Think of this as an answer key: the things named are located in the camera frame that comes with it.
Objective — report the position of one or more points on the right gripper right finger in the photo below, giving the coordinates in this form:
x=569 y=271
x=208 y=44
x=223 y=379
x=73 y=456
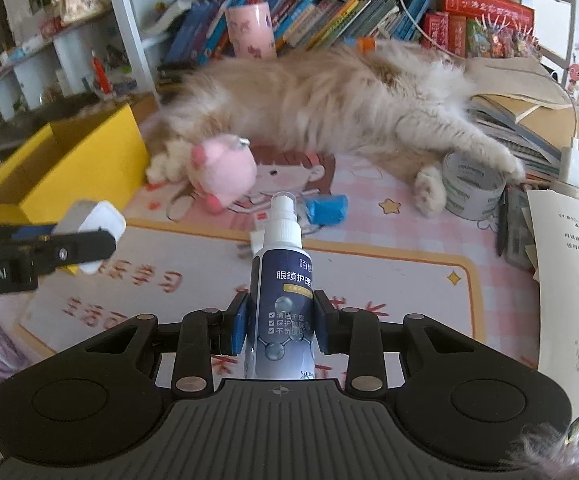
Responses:
x=452 y=396

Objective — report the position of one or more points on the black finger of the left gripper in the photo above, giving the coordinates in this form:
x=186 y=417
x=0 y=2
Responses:
x=49 y=251

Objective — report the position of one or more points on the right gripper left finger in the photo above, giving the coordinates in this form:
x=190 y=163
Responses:
x=98 y=399

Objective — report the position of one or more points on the white power adapter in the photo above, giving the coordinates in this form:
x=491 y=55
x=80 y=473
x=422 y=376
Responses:
x=89 y=215

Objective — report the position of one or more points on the blue lens cleaner spray bottle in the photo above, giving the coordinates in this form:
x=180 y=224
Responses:
x=279 y=344

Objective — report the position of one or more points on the pink plush pig toy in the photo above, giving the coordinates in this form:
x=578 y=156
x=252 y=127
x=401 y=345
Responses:
x=222 y=170

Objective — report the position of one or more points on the yellow cardboard box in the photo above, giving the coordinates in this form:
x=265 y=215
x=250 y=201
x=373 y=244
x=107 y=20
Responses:
x=97 y=157

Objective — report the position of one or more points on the black piano keyboard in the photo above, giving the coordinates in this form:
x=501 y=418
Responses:
x=14 y=132

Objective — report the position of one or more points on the pink checkered tablecloth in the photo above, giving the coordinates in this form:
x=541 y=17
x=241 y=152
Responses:
x=384 y=259

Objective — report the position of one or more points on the black pen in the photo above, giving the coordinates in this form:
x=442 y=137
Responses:
x=503 y=221

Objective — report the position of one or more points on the white printed paper sheet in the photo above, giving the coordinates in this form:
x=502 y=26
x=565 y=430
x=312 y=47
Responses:
x=555 y=222

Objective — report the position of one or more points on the white tape roll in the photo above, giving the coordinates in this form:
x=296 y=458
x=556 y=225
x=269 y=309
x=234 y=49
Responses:
x=473 y=190

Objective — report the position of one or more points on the blue crumpled wrapper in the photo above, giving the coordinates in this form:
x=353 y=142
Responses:
x=326 y=210

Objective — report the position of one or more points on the white charger plug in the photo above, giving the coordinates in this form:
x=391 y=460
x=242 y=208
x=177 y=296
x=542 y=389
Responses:
x=569 y=165

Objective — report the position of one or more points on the stack of books right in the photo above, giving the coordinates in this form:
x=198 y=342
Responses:
x=517 y=102

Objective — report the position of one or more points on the pink patterned cup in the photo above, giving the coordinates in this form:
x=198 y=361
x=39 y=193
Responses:
x=250 y=31

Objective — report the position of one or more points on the fluffy cream cat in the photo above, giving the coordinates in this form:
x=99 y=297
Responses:
x=403 y=107

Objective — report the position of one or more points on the row of leaning books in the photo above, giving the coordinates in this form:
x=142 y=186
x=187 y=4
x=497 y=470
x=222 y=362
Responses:
x=200 y=33

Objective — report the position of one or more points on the red box on shelf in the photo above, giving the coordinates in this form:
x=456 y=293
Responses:
x=508 y=10

